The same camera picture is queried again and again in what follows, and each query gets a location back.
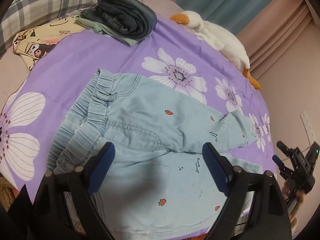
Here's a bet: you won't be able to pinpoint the light blue strawberry denim pants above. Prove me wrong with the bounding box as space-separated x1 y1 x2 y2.
47 69 258 239

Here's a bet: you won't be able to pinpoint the right hand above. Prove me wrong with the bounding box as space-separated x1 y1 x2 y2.
281 184 306 222

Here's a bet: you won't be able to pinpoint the white goose plush toy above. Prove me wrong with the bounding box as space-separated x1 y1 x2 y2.
170 10 261 90

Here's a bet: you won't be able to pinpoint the purple floral bed sheet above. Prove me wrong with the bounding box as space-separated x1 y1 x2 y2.
1 16 276 199

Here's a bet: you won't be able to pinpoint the pink curtain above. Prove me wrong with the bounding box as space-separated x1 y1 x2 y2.
237 0 313 80

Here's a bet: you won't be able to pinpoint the cream cartoon print garment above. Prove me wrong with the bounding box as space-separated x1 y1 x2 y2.
12 16 84 70

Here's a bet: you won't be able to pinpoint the green folded garment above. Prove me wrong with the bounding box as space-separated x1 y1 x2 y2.
75 14 150 47

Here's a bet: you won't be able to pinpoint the dark folded jeans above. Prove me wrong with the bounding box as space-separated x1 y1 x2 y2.
80 0 157 40

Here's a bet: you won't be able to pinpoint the grey plaid pillow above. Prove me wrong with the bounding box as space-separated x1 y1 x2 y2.
1 0 95 55

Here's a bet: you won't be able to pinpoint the white wall power strip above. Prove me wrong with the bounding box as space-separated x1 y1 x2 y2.
300 111 315 146

